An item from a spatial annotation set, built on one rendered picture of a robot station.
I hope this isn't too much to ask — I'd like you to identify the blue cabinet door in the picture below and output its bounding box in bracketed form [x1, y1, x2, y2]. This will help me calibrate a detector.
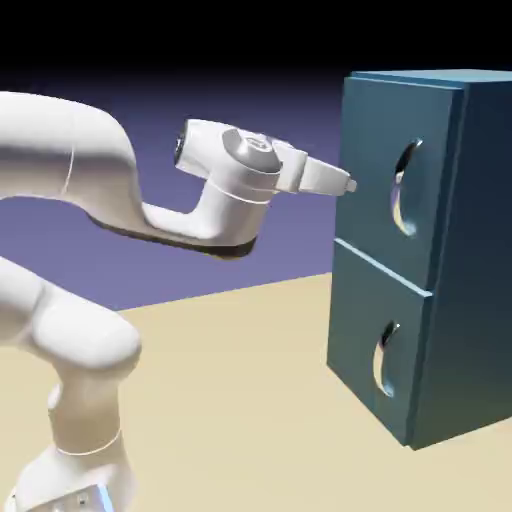
[325, 238, 434, 448]
[333, 75, 465, 292]

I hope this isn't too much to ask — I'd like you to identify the curved silver metal handle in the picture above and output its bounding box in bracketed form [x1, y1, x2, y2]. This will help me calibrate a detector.
[390, 138, 424, 239]
[372, 320, 402, 398]

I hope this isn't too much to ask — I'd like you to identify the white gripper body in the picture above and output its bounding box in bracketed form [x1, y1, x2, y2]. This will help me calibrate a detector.
[297, 154, 352, 198]

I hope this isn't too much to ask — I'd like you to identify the blue painted cabinet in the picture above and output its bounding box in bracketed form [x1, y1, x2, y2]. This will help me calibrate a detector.
[325, 69, 512, 452]

